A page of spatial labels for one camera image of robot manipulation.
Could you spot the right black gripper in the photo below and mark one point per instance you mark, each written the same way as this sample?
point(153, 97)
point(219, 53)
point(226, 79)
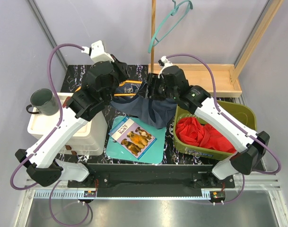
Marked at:
point(152, 81)

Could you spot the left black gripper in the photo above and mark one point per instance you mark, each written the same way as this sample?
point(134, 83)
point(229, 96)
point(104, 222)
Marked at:
point(121, 67)

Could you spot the orange hanger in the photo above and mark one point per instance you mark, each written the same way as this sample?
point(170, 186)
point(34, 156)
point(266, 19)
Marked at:
point(127, 82)

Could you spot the navy blue tank top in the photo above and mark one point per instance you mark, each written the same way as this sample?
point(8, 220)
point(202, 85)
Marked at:
point(152, 112)

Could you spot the red tank top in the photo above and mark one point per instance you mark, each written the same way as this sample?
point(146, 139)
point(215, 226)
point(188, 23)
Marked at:
point(191, 132)

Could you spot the teal wire hanger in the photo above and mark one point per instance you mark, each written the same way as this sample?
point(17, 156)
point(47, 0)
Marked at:
point(165, 26)

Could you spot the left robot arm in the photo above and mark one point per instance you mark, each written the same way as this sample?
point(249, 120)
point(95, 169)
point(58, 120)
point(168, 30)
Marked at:
point(96, 92)

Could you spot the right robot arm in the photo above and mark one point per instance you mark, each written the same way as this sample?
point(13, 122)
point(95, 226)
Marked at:
point(250, 145)

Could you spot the dog picture book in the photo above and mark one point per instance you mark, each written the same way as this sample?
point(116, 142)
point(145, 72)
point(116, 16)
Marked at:
point(132, 137)

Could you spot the olive green plastic basket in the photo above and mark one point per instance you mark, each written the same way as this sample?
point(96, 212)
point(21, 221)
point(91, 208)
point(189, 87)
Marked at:
point(241, 112)

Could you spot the teal cutting mat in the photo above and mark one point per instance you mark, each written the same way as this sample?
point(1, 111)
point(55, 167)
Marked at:
point(154, 155)

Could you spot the wooden clothes rack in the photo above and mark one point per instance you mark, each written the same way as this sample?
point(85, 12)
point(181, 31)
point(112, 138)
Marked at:
point(213, 43)

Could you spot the white plastic storage box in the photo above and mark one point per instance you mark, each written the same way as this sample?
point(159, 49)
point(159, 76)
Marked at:
point(85, 137)

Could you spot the dark green metal mug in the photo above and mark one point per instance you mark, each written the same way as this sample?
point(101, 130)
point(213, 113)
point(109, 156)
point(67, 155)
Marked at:
point(43, 102)

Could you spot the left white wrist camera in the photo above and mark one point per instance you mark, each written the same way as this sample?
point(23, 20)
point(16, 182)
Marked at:
point(97, 52)

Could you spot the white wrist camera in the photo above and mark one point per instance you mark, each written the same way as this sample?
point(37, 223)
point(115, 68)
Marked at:
point(97, 52)
point(164, 63)

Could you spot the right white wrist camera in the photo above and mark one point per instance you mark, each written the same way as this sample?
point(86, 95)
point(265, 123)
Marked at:
point(164, 63)

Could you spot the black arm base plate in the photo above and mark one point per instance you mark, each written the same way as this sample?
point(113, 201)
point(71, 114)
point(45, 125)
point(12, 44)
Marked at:
point(126, 181)

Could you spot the aluminium rail frame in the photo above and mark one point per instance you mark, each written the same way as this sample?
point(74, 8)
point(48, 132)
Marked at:
point(256, 201)

